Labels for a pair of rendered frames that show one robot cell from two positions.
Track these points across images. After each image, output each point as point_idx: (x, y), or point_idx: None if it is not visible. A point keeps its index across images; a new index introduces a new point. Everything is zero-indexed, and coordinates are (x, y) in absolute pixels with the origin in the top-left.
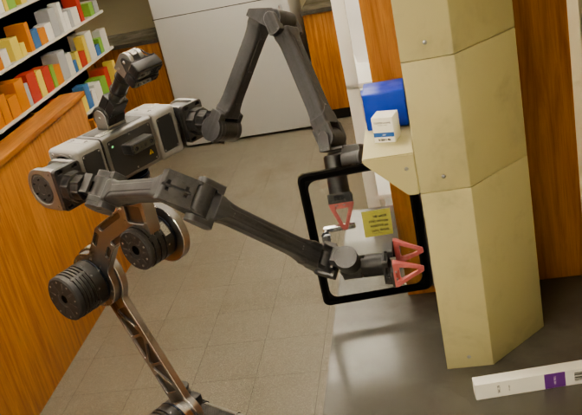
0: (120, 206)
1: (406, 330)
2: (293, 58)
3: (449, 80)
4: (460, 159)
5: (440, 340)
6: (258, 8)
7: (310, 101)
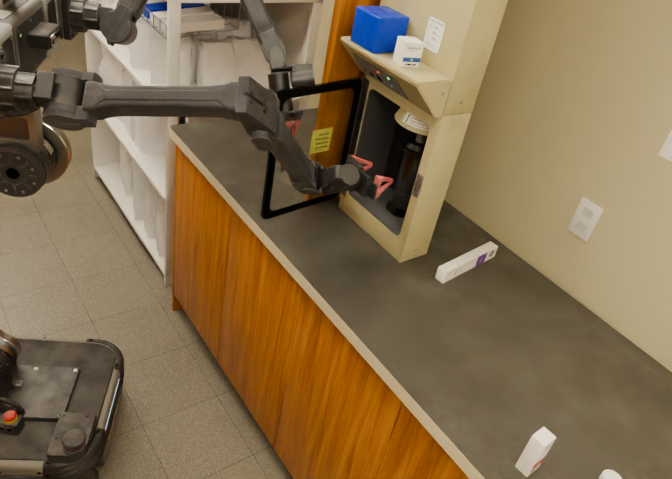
0: None
1: (336, 234)
2: None
3: (498, 17)
4: (475, 88)
5: (371, 240)
6: None
7: (257, 13)
